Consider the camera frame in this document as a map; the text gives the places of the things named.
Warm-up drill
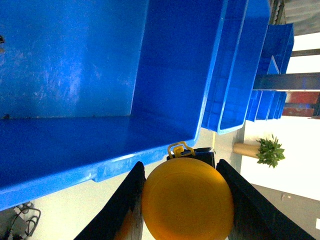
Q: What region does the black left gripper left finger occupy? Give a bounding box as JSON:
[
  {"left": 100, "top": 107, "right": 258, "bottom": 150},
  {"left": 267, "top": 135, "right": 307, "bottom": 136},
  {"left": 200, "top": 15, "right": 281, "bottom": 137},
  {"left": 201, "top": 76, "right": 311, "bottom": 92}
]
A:
[{"left": 75, "top": 161, "right": 146, "bottom": 240}]

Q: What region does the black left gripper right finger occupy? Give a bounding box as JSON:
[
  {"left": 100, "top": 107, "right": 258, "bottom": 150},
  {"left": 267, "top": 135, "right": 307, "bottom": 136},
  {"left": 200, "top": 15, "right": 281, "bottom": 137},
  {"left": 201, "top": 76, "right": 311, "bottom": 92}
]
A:
[{"left": 216, "top": 159, "right": 314, "bottom": 240}]

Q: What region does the orange-yellow push button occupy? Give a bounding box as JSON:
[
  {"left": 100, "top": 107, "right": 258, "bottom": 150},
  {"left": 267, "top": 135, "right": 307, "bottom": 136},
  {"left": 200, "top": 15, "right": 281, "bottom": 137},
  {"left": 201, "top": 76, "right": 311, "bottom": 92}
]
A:
[{"left": 141, "top": 141, "right": 235, "bottom": 240}]

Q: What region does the green potted plant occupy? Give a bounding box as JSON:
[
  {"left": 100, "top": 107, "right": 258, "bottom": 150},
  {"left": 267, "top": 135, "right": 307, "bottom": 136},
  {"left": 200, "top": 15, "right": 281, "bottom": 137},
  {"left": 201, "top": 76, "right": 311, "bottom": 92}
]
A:
[{"left": 255, "top": 134, "right": 286, "bottom": 169}]

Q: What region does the blue target upper bin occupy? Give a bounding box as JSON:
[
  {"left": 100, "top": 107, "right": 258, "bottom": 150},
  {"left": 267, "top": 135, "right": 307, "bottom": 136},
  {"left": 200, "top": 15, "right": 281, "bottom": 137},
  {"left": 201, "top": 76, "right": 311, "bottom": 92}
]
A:
[{"left": 0, "top": 0, "right": 228, "bottom": 210}]

